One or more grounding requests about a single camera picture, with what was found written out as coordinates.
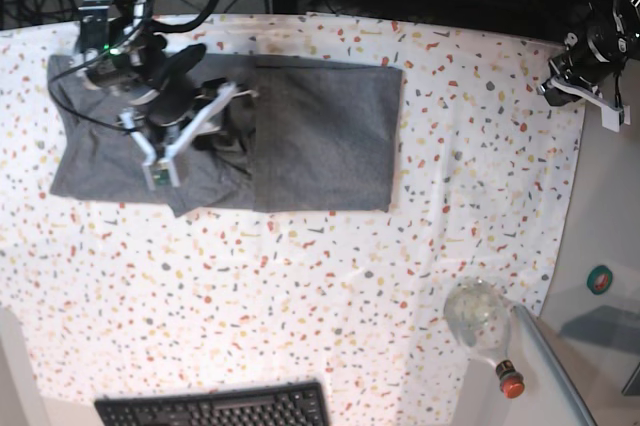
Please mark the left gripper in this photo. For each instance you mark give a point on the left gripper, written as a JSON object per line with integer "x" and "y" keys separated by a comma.
{"x": 586, "y": 64}

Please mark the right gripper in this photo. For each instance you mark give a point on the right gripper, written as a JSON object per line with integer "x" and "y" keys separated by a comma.
{"x": 169, "y": 97}

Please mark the grey t-shirt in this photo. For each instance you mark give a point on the grey t-shirt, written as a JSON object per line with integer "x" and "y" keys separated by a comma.
{"x": 319, "y": 136}

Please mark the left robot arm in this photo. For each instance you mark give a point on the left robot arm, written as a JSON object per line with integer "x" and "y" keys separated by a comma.
{"x": 610, "y": 20}

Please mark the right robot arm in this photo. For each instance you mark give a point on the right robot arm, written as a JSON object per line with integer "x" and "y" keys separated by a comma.
{"x": 121, "y": 48}

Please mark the green tape roll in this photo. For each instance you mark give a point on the green tape roll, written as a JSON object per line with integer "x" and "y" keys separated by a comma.
{"x": 600, "y": 280}

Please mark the terrazzo patterned tablecloth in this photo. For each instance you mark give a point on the terrazzo patterned tablecloth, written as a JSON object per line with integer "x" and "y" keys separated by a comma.
{"x": 119, "y": 299}

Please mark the clear bottle with orange cap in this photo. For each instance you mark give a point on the clear bottle with orange cap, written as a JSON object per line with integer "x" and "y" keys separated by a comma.
{"x": 479, "y": 318}

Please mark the grey metal bar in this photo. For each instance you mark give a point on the grey metal bar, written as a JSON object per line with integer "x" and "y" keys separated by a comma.
{"x": 550, "y": 397}

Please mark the black keyboard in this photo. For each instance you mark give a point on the black keyboard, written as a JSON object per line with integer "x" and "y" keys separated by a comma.
{"x": 301, "y": 403}

